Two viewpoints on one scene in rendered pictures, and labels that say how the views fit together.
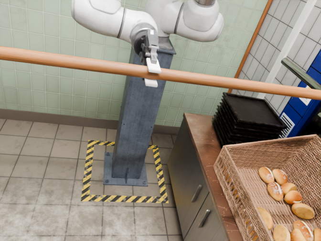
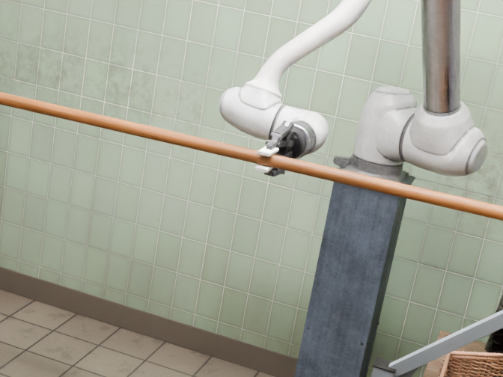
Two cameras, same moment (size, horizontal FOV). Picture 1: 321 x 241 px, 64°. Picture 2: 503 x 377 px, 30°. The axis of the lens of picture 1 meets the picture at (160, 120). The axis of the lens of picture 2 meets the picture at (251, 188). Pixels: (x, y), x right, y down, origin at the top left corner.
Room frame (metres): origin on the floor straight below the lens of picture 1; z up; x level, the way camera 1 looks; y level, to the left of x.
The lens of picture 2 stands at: (-1.13, -1.06, 1.73)
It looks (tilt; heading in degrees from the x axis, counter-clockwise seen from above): 17 degrees down; 34
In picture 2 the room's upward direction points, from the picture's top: 10 degrees clockwise
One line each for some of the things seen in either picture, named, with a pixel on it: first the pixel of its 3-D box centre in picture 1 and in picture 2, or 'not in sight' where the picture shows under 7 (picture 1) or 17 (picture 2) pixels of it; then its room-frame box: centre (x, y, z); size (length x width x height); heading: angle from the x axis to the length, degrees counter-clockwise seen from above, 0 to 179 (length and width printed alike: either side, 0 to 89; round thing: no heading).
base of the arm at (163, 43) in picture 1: (151, 36); (370, 165); (1.35, 0.17, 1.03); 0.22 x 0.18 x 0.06; 108
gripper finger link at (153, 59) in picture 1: (154, 54); (272, 141); (0.62, 0.06, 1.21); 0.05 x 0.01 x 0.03; 17
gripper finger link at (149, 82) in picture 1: (150, 78); (265, 166); (0.60, 0.06, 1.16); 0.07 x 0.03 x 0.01; 17
